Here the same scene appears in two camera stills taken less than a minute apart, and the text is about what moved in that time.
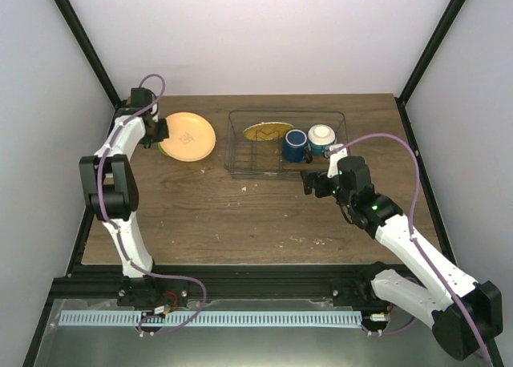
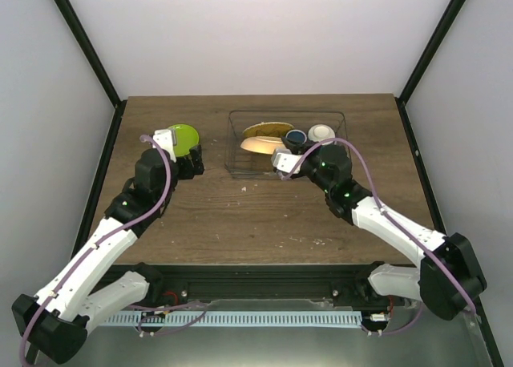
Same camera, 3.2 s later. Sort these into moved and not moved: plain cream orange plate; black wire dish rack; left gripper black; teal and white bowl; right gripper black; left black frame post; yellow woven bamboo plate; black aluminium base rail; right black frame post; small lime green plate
Moved: left gripper black; small lime green plate; plain cream orange plate; right gripper black
Not moved: right black frame post; yellow woven bamboo plate; black aluminium base rail; black wire dish rack; teal and white bowl; left black frame post
